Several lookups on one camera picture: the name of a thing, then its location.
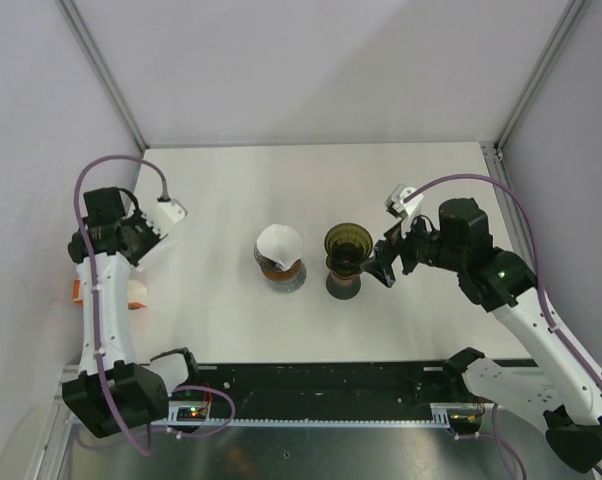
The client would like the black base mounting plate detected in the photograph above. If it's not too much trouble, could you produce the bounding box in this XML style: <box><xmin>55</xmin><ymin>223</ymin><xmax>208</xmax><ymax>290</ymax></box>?
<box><xmin>199</xmin><ymin>361</ymin><xmax>485</xmax><ymax>421</ymax></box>

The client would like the grey cable duct rail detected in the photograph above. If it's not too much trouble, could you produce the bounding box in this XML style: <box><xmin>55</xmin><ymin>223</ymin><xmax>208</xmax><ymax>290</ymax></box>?
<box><xmin>152</xmin><ymin>407</ymin><xmax>450</xmax><ymax>429</ymax></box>

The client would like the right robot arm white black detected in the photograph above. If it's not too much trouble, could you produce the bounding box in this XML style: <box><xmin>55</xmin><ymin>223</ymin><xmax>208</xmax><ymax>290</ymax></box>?
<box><xmin>365</xmin><ymin>193</ymin><xmax>602</xmax><ymax>473</ymax></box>

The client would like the orange white box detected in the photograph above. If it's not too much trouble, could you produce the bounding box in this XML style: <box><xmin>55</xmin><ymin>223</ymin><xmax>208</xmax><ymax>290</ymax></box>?
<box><xmin>72</xmin><ymin>278</ymin><xmax>148</xmax><ymax>310</ymax></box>

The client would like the clear glass carafe server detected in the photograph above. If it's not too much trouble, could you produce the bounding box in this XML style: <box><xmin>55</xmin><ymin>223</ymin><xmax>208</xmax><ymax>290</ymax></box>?
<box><xmin>268</xmin><ymin>262</ymin><xmax>307</xmax><ymax>293</ymax></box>

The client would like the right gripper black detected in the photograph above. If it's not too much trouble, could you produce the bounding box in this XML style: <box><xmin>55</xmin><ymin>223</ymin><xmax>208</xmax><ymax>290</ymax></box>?
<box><xmin>360</xmin><ymin>207</ymin><xmax>465</xmax><ymax>288</ymax></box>

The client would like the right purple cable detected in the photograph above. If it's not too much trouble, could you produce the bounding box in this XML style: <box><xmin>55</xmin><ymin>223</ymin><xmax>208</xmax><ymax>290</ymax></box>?
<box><xmin>403</xmin><ymin>173</ymin><xmax>602</xmax><ymax>480</ymax></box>

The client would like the olive green dripper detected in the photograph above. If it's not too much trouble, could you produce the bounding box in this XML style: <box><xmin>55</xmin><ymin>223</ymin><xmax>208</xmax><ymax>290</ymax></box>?
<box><xmin>324</xmin><ymin>223</ymin><xmax>373</xmax><ymax>278</ymax></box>

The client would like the right aluminium frame post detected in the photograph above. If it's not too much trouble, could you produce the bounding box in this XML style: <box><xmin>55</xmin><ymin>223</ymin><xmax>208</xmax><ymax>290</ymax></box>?
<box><xmin>494</xmin><ymin>0</ymin><xmax>591</xmax><ymax>151</ymax></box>

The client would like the red black coffee dripper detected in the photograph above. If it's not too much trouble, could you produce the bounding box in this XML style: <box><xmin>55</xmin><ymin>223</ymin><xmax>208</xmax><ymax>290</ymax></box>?
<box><xmin>326</xmin><ymin>267</ymin><xmax>361</xmax><ymax>300</ymax></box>

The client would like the left aluminium frame post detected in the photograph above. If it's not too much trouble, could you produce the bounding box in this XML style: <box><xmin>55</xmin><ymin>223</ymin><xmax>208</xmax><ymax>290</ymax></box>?
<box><xmin>55</xmin><ymin>0</ymin><xmax>148</xmax><ymax>153</ymax></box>

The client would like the aluminium frame post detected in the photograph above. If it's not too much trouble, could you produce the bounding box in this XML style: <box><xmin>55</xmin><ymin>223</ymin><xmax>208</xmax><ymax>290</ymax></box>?
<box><xmin>55</xmin><ymin>0</ymin><xmax>148</xmax><ymax>153</ymax></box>
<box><xmin>494</xmin><ymin>0</ymin><xmax>591</xmax><ymax>151</ymax></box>

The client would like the clear glass dripper cone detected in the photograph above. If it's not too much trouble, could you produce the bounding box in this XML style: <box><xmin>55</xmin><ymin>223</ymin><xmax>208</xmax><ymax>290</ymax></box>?
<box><xmin>254</xmin><ymin>246</ymin><xmax>281</xmax><ymax>272</ymax></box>

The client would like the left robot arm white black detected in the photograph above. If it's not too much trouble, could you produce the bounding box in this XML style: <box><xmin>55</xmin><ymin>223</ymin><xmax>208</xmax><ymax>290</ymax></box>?
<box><xmin>62</xmin><ymin>187</ymin><xmax>202</xmax><ymax>438</ymax></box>

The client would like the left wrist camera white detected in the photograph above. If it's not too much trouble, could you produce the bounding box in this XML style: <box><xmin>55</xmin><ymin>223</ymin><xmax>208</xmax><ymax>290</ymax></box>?
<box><xmin>146</xmin><ymin>199</ymin><xmax>188</xmax><ymax>239</ymax></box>

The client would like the brown wooden dripper ring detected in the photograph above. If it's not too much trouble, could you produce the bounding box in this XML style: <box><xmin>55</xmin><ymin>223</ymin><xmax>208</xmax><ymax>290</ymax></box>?
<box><xmin>260</xmin><ymin>262</ymin><xmax>302</xmax><ymax>282</ymax></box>

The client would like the white paper coffee filter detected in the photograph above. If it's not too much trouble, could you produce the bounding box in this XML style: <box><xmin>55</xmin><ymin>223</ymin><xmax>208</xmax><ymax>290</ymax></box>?
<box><xmin>256</xmin><ymin>224</ymin><xmax>302</xmax><ymax>271</ymax></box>

